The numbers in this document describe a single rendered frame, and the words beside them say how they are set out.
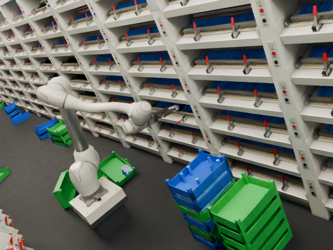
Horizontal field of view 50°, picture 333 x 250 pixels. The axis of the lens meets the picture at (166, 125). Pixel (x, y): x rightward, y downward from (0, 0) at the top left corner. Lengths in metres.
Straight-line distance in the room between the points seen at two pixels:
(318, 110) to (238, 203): 0.61
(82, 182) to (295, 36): 1.65
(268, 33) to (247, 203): 0.84
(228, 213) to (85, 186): 1.07
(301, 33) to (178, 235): 1.45
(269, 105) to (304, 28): 0.48
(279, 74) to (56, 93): 1.34
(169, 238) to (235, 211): 0.66
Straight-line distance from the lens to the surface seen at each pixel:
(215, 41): 1.84
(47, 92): 2.34
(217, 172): 1.99
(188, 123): 2.45
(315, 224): 2.17
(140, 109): 2.17
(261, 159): 2.18
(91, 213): 2.52
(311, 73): 1.63
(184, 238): 2.36
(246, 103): 1.97
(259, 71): 1.79
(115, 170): 3.24
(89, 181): 2.53
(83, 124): 4.43
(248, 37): 1.71
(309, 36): 1.53
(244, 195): 1.95
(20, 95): 6.73
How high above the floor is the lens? 1.58
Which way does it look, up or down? 25 degrees down
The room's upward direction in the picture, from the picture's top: 25 degrees counter-clockwise
